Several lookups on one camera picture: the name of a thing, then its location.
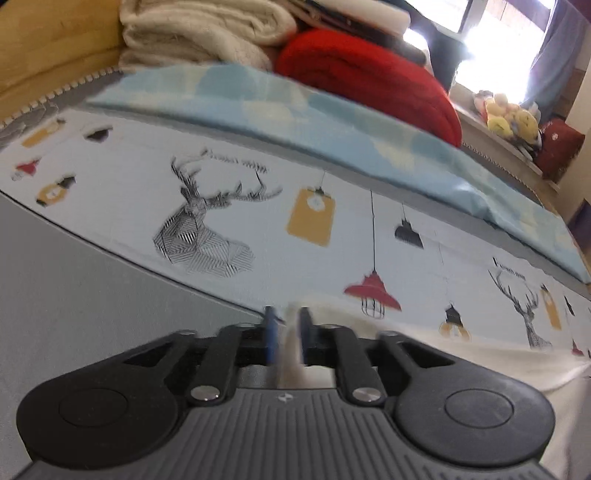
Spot white small garment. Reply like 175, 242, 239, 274
279, 303, 590, 479

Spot printed deer bed sheet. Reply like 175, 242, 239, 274
1, 106, 590, 357

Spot light blue patterned sheet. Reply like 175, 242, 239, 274
86, 64, 590, 283

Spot red folded blanket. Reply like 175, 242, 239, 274
274, 29, 462, 147

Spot yellow plush toys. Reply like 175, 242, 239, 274
473, 90, 542, 153

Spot cream folded blanket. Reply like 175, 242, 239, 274
119, 1, 297, 72

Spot dark red cushion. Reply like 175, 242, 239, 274
535, 117, 585, 183

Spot dark teal shark plush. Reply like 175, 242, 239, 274
411, 11, 471, 92

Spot white folded pillow stack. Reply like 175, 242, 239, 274
285, 0, 431, 61

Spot purple curtain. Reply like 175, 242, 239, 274
524, 1, 590, 119

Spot wooden bed headboard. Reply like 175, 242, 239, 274
1, 1, 122, 119

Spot window frame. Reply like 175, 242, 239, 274
411, 0, 555, 103

